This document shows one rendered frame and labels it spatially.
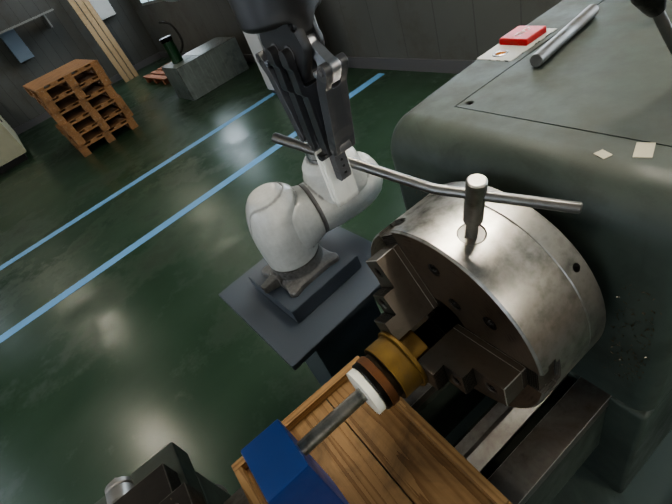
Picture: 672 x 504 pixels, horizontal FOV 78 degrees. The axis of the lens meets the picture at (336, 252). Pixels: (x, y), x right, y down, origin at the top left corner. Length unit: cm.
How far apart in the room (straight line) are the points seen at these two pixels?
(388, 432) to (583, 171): 50
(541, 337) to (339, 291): 75
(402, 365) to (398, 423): 24
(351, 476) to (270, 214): 61
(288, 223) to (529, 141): 63
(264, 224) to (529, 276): 71
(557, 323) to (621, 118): 28
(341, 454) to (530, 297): 44
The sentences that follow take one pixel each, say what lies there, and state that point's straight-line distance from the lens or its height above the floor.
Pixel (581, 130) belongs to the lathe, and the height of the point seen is 126.
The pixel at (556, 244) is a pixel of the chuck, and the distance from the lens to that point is 54.
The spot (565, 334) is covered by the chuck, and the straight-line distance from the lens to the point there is 55.
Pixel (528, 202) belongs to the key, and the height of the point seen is 129.
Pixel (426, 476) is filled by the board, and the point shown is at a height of 88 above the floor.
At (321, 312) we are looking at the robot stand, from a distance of 116.
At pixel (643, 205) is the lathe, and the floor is 124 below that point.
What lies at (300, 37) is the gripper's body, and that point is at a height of 150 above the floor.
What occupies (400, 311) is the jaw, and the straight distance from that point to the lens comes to 57.
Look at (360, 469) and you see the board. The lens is 77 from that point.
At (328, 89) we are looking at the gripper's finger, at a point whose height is 146.
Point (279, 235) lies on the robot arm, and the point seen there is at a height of 98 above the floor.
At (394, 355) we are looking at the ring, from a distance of 56.
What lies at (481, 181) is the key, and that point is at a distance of 45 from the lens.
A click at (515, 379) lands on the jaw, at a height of 110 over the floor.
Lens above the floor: 158
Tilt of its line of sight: 39 degrees down
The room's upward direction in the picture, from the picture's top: 24 degrees counter-clockwise
